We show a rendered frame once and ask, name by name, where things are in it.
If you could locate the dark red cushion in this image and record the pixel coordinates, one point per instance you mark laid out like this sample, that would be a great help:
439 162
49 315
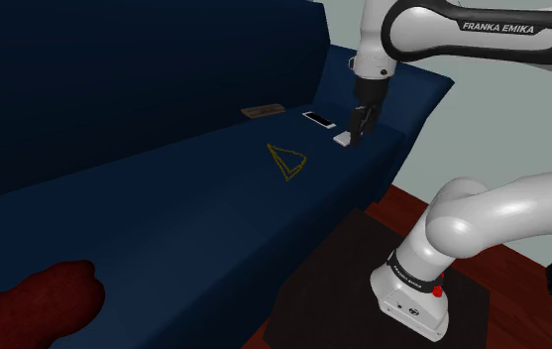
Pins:
34 309

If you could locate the white phone with black screen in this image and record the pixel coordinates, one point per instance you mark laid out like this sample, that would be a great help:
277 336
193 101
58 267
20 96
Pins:
319 119

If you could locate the flat brown remote control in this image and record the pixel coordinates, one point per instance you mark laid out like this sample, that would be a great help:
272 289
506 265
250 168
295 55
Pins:
263 110

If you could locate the dark blue sofa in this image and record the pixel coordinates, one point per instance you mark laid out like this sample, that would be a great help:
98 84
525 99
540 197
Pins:
183 193

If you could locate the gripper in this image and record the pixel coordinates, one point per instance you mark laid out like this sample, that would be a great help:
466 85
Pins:
371 91

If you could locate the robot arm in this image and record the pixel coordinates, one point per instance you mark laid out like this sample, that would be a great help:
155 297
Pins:
468 217

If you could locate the small white flat box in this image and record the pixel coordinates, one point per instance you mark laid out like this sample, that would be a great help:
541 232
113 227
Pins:
341 139

